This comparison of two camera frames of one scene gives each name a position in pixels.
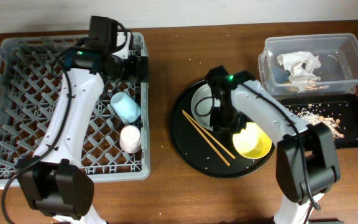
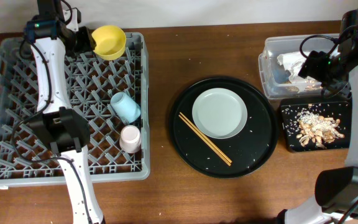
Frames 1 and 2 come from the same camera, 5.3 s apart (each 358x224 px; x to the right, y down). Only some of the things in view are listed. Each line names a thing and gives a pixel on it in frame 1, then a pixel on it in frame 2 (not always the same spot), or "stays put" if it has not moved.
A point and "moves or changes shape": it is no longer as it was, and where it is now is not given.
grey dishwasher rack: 117,144 stays put
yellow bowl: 252,142 moves or changes shape
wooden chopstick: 229,153 moves or changes shape
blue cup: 125,107 stays put
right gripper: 224,121 → 308,66
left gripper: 133,61 → 89,43
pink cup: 130,139 stays put
